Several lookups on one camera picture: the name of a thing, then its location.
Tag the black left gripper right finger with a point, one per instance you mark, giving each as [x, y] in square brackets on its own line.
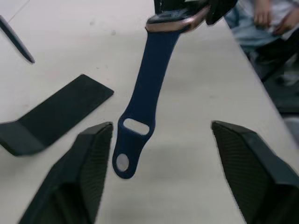
[257, 182]

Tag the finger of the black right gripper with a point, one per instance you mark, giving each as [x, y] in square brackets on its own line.
[218, 11]
[172, 8]

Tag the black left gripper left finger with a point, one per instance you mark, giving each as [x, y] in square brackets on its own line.
[70, 182]

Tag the black bent metal watch stand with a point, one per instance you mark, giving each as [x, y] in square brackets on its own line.
[65, 109]

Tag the seated person in light clothes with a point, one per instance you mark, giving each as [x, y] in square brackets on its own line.
[247, 32]

